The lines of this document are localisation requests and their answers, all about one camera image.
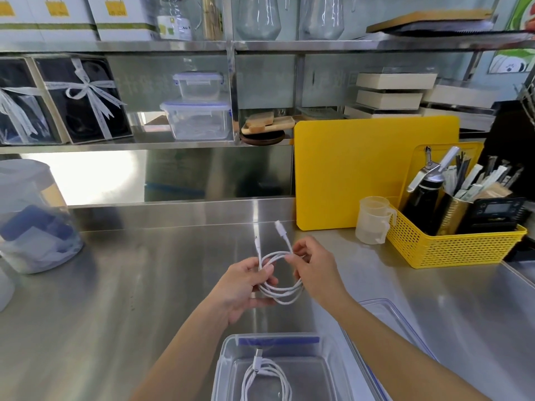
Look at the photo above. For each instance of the gold metal tin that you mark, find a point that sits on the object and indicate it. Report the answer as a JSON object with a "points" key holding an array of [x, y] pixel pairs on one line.
{"points": [[453, 212]]}

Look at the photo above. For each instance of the stainless steel shelf rack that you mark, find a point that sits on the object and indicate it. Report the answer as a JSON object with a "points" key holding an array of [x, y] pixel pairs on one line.
{"points": [[259, 45]]}

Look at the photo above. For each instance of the black appliance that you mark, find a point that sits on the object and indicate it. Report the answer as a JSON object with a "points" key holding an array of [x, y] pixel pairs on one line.
{"points": [[512, 137]]}

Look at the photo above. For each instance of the clear jar with label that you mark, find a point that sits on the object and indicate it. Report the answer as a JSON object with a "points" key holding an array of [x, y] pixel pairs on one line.
{"points": [[174, 20]]}

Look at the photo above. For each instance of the bundle of wooden sticks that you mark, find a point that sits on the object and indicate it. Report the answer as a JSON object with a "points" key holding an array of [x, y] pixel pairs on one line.
{"points": [[212, 16]]}

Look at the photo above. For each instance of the light wooden tray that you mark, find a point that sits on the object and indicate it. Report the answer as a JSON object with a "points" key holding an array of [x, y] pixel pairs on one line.
{"points": [[260, 120], [278, 125]]}

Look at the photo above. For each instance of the clear lid with blue rim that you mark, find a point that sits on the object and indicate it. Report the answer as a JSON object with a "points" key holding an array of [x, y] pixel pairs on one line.
{"points": [[388, 325]]}

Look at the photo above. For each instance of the black digital scale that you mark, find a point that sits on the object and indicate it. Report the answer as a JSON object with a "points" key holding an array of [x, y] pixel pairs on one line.
{"points": [[495, 215]]}

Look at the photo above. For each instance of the big clear blue-lid container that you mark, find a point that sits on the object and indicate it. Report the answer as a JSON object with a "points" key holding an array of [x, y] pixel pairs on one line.
{"points": [[197, 120]]}

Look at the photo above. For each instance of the large clear lidded jar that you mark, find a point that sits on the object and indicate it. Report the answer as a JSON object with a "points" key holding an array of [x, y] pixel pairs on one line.
{"points": [[33, 221]]}

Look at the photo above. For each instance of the person's right thumb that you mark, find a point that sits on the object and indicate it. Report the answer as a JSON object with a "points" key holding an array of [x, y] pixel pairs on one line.
{"points": [[294, 262]]}

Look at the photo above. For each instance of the black bottle with silver nozzle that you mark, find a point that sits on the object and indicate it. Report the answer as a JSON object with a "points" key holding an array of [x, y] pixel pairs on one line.
{"points": [[422, 200]]}

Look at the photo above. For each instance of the small clear blue-lid container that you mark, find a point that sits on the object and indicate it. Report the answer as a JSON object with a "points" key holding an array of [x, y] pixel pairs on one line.
{"points": [[198, 84]]}

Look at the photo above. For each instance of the clear plastic measuring cup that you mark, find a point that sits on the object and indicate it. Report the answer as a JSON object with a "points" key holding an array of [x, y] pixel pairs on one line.
{"points": [[372, 223]]}

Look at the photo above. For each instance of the person's left thumb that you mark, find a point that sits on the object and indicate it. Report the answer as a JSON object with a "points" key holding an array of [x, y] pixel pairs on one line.
{"points": [[250, 264]]}

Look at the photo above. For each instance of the cream box with black lid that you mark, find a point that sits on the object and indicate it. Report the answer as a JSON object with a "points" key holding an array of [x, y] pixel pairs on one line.
{"points": [[395, 80], [388, 99], [459, 95]]}

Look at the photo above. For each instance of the green cartoon poster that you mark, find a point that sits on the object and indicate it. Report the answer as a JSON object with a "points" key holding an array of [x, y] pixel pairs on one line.
{"points": [[516, 37]]}

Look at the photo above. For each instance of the dark round wooden coaster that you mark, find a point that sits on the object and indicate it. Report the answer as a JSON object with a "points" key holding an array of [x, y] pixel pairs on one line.
{"points": [[261, 138]]}

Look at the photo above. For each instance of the wooden board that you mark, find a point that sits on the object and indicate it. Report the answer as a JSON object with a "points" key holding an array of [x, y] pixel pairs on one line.
{"points": [[430, 18]]}

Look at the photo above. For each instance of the black gift box white ribbon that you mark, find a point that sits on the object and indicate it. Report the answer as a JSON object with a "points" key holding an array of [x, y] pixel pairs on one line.
{"points": [[85, 100], [19, 104]]}

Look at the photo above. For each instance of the clear glass carafe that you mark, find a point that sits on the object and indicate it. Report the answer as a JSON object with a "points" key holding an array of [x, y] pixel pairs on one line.
{"points": [[258, 16], [322, 16]]}

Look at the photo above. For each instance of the person's right forearm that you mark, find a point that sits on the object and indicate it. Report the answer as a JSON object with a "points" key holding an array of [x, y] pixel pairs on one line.
{"points": [[393, 354]]}

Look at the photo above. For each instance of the blue object inside jar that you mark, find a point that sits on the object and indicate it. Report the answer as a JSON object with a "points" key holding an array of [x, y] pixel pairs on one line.
{"points": [[29, 229]]}

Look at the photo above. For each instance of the person's right hand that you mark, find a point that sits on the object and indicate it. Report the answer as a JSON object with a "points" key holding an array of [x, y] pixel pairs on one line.
{"points": [[322, 273]]}

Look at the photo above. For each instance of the clear plastic storage container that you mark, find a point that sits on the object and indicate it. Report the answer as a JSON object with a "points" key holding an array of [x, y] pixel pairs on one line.
{"points": [[276, 367]]}

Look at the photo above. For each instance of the large yellow cutting board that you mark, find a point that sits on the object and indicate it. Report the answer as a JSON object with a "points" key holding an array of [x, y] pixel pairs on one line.
{"points": [[355, 171]]}

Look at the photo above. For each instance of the yellow perforated plastic basket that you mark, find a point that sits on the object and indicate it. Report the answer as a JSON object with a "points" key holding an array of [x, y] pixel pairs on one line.
{"points": [[451, 246]]}

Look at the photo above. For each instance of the bundle of wrapped utensils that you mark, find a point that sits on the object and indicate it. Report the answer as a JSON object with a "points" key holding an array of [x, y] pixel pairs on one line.
{"points": [[480, 179]]}

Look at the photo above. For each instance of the black ribbed mat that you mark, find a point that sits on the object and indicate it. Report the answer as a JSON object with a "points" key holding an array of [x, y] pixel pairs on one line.
{"points": [[451, 28]]}

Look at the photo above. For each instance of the white box yellow label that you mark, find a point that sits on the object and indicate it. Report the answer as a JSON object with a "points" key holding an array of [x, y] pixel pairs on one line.
{"points": [[123, 16], [62, 16], [16, 16]]}

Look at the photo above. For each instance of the person's left forearm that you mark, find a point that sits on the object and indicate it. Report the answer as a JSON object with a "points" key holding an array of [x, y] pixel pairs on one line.
{"points": [[184, 359]]}

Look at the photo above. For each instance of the small yellow cutting board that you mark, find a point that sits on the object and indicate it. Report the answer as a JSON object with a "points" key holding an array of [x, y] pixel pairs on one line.
{"points": [[470, 150]]}

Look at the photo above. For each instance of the person's left hand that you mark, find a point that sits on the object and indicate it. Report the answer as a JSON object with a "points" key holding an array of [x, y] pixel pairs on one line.
{"points": [[234, 290]]}

